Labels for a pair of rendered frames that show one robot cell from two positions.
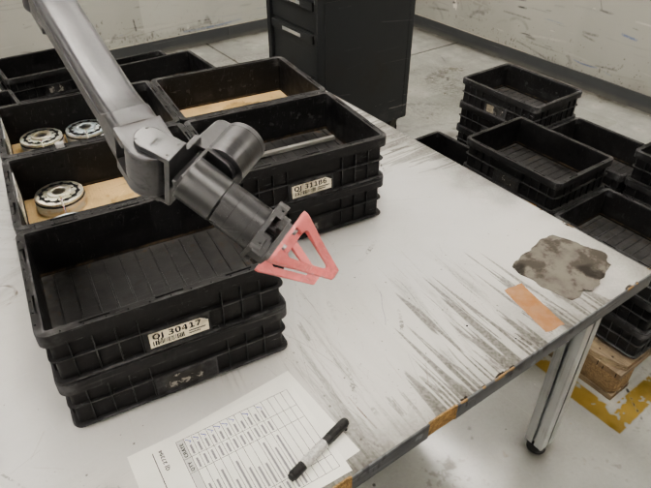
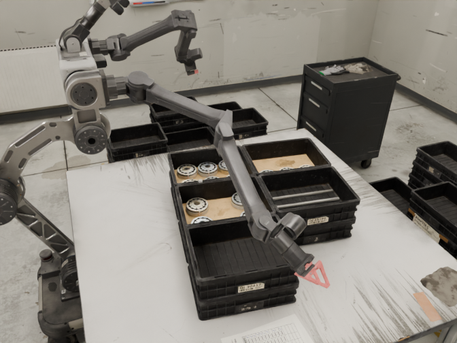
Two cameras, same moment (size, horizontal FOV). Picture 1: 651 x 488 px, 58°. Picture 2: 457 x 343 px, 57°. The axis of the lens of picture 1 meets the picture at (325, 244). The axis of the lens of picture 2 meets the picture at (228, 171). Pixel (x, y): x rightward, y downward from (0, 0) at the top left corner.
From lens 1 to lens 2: 0.63 m
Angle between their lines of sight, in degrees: 12
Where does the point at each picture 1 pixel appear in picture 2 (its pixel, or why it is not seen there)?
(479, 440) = not seen: outside the picture
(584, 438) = not seen: outside the picture
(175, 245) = (249, 241)
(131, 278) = (228, 255)
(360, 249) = (338, 255)
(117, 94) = (252, 197)
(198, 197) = (279, 246)
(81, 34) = (239, 167)
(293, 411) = (295, 334)
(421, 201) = (375, 233)
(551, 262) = (443, 283)
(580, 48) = not seen: outside the picture
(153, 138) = (266, 220)
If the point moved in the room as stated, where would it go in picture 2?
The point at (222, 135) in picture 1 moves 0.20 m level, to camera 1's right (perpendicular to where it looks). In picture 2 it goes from (290, 220) to (357, 231)
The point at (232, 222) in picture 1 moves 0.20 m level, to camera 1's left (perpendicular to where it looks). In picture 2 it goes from (290, 258) to (225, 245)
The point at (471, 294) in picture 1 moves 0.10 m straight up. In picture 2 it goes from (394, 292) to (399, 275)
